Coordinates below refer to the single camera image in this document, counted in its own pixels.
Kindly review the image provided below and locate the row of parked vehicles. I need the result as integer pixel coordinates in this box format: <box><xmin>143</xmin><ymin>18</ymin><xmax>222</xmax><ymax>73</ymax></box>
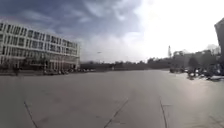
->
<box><xmin>169</xmin><ymin>66</ymin><xmax>224</xmax><ymax>82</ymax></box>

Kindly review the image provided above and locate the large white office building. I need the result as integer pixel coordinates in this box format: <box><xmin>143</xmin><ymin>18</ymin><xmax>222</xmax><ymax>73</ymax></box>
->
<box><xmin>0</xmin><ymin>21</ymin><xmax>81</xmax><ymax>72</ymax></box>

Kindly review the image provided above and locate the distant tower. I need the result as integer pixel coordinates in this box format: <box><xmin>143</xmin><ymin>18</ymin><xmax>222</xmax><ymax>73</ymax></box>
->
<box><xmin>167</xmin><ymin>45</ymin><xmax>173</xmax><ymax>60</ymax></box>

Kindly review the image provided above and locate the distant row of trees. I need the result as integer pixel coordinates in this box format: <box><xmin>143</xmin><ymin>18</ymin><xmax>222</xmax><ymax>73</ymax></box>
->
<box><xmin>79</xmin><ymin>49</ymin><xmax>221</xmax><ymax>72</ymax></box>

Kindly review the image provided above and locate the grey concrete paved road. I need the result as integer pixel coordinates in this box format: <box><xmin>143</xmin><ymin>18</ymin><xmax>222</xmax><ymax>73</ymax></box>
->
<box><xmin>0</xmin><ymin>69</ymin><xmax>224</xmax><ymax>128</ymax></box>

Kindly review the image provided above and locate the dark building corner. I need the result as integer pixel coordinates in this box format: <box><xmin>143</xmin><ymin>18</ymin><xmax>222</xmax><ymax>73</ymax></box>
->
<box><xmin>214</xmin><ymin>17</ymin><xmax>224</xmax><ymax>69</ymax></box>

